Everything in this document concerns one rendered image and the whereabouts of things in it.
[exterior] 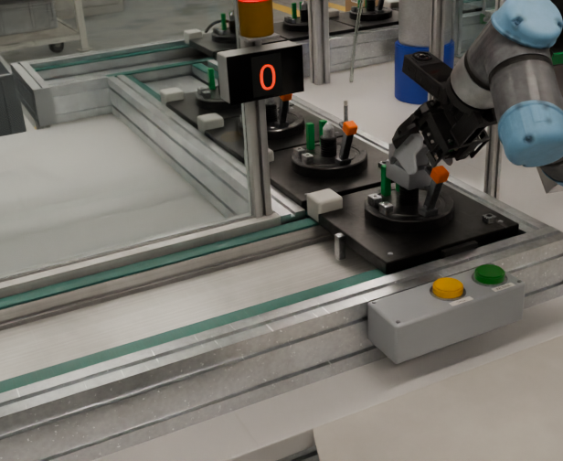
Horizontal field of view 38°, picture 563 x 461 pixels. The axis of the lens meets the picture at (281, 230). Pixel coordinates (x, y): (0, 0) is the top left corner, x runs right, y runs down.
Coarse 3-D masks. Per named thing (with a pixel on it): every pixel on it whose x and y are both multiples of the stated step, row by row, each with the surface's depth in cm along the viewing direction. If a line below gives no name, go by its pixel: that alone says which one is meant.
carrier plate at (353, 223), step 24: (360, 192) 137; (456, 192) 135; (336, 216) 129; (360, 216) 129; (456, 216) 127; (480, 216) 126; (504, 216) 126; (360, 240) 121; (384, 240) 121; (408, 240) 120; (432, 240) 120; (456, 240) 120; (480, 240) 121; (384, 264) 115; (408, 264) 116
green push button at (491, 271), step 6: (486, 264) 112; (492, 264) 112; (480, 270) 111; (486, 270) 111; (492, 270) 110; (498, 270) 110; (474, 276) 111; (480, 276) 110; (486, 276) 109; (492, 276) 109; (498, 276) 109; (504, 276) 110; (480, 282) 110; (486, 282) 109; (492, 282) 109; (498, 282) 109
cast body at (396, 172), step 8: (424, 152) 123; (424, 160) 124; (392, 168) 126; (400, 168) 123; (424, 168) 123; (392, 176) 126; (400, 176) 124; (408, 176) 122; (416, 176) 122; (424, 176) 123; (400, 184) 124; (408, 184) 123; (416, 184) 123; (424, 184) 124
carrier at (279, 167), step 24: (312, 144) 151; (336, 144) 147; (360, 144) 158; (288, 168) 149; (312, 168) 143; (336, 168) 142; (360, 168) 145; (288, 192) 139; (312, 192) 138; (336, 192) 138
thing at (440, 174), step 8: (432, 168) 118; (440, 168) 118; (432, 176) 118; (440, 176) 117; (448, 176) 118; (432, 184) 119; (440, 184) 119; (432, 192) 120; (432, 200) 121; (424, 208) 123; (432, 208) 123
